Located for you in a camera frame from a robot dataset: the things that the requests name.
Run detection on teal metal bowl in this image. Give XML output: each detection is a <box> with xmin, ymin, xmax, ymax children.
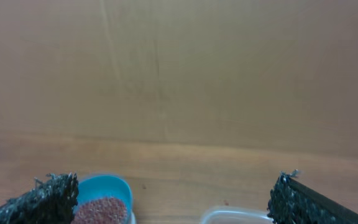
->
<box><xmin>74</xmin><ymin>174</ymin><xmax>133</xmax><ymax>224</ymax></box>

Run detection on red beans in bowl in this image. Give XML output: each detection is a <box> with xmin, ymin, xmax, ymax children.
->
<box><xmin>72</xmin><ymin>197</ymin><xmax>128</xmax><ymax>224</ymax></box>

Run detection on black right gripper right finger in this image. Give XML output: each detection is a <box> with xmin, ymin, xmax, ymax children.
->
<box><xmin>267</xmin><ymin>169</ymin><xmax>358</xmax><ymax>224</ymax></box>

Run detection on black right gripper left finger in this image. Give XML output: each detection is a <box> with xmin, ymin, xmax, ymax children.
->
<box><xmin>0</xmin><ymin>173</ymin><xmax>79</xmax><ymax>224</ymax></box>

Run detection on clear container of red beans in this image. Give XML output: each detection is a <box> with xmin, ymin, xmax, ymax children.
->
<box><xmin>200</xmin><ymin>206</ymin><xmax>273</xmax><ymax>224</ymax></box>

